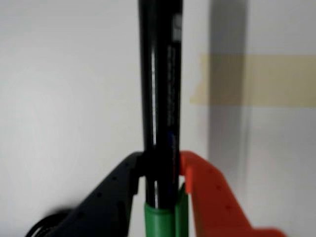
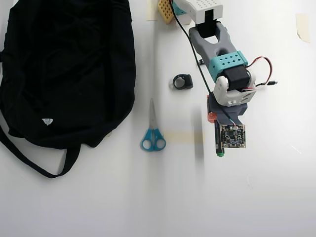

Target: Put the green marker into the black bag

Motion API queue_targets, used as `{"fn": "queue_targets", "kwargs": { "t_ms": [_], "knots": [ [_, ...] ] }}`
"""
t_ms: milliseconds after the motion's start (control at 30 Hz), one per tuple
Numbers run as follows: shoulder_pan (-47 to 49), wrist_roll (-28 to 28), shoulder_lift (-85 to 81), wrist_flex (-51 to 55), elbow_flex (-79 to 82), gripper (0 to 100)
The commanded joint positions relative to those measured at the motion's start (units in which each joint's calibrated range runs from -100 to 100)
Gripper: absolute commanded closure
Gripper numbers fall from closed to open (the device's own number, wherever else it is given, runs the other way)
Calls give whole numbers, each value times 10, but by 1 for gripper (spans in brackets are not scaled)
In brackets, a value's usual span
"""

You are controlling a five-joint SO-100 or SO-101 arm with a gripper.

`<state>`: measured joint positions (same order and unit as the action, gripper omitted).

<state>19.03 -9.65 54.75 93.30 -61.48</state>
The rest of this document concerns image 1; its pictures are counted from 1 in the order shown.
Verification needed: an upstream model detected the long beige masking tape strip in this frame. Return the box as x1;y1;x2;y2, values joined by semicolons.
190;54;316;108

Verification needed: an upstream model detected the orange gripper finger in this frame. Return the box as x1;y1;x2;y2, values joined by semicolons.
179;150;287;237

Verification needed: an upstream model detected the navy gripper finger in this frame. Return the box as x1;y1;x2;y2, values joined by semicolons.
53;152;147;237

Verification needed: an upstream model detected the green and black marker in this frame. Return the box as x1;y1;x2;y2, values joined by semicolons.
137;0;191;237

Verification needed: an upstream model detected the black coiled USB cable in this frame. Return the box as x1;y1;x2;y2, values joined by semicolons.
24;209;72;237

